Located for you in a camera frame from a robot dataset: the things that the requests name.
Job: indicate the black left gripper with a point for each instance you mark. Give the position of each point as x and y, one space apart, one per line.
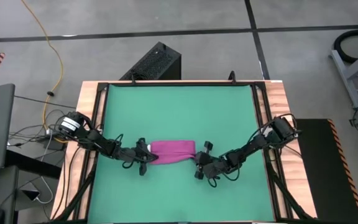
141 155

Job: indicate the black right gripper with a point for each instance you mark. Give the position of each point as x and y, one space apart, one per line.
210 165

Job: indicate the pink towel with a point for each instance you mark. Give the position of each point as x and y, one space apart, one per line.
172 152

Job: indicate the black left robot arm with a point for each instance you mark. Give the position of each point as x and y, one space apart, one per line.
98 141

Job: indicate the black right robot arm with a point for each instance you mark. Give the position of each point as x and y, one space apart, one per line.
259 140

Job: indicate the green table mat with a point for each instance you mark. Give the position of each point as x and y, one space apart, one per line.
182 109

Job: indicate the black table clamp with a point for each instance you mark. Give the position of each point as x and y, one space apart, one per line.
133 80
232 77

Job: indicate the black mesh computer tower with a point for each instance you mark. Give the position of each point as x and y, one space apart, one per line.
154 62

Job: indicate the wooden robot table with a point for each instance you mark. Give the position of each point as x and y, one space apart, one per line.
278 102

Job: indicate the black operator desk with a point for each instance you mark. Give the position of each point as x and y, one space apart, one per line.
33 165

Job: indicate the large black hazard-striped mat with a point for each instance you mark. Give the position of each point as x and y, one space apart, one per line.
322 171

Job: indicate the smartphone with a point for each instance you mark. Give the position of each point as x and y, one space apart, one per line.
31 195

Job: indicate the grey metal stand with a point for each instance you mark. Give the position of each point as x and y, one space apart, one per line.
346 82

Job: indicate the black aluminium table frame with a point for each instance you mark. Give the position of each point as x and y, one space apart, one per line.
182 83

